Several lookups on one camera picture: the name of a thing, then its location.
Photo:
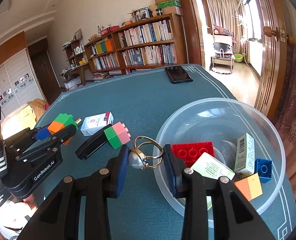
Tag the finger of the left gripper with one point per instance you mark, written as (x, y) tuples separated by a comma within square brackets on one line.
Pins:
[(19, 143), (52, 145)]

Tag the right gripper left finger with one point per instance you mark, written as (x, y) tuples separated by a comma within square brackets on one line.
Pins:
[(105, 183)]

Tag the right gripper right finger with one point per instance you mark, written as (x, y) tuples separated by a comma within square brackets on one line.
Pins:
[(186, 183)]

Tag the orange green toy block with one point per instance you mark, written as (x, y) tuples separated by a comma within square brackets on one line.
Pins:
[(60, 122)]

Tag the green baby medicine box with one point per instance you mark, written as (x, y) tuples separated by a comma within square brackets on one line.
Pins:
[(210, 167)]

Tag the red toy brick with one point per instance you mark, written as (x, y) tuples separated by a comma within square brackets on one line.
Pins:
[(190, 152)]

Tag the tall white medicine box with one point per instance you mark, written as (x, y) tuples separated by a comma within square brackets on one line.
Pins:
[(245, 155)]

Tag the orange yellow toy block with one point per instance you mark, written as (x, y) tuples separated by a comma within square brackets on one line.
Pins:
[(250, 187)]

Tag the blue toy brick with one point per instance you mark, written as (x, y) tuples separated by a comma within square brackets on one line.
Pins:
[(263, 167)]

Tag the brown serum bottle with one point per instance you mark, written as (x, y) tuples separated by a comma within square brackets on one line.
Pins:
[(78, 121)]

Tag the black hair clip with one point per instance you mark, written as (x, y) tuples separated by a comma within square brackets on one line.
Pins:
[(92, 144)]

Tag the white blue medicine box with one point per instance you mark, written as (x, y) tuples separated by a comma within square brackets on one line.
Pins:
[(93, 124)]

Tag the green pink toy block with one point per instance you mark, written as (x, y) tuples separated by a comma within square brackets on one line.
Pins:
[(117, 135)]

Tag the clear plastic bowl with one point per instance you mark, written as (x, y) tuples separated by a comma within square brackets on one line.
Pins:
[(222, 121)]

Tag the wooden desk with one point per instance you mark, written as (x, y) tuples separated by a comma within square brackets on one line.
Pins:
[(73, 77)]

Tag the small wooden shelf unit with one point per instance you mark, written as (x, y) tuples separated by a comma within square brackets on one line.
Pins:
[(75, 52)]

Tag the black smartphone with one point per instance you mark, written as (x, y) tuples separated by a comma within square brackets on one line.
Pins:
[(177, 74)]

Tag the green plastic basin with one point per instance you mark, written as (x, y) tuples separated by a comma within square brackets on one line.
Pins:
[(238, 58)]

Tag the wooden bookshelf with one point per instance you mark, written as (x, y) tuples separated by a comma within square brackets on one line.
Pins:
[(151, 43)]

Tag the wooden door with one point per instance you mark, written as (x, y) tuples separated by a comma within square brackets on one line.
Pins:
[(273, 30)]

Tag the picture frame on shelf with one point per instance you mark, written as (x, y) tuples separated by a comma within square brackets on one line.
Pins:
[(141, 14)]

